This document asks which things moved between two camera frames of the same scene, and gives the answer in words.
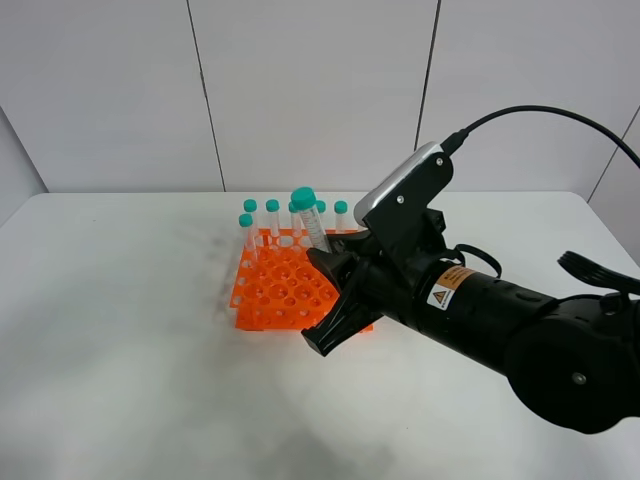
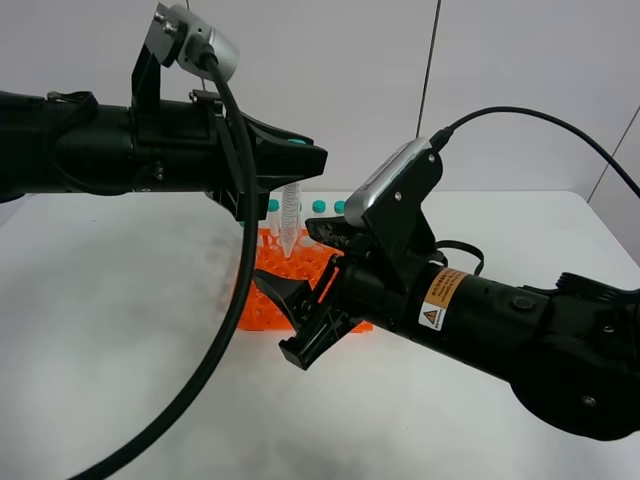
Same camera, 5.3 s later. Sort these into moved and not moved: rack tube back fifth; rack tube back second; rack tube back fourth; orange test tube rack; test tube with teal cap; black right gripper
Moved: black right gripper; test tube with teal cap
Not moved: orange test tube rack; rack tube back second; rack tube back fourth; rack tube back fifth
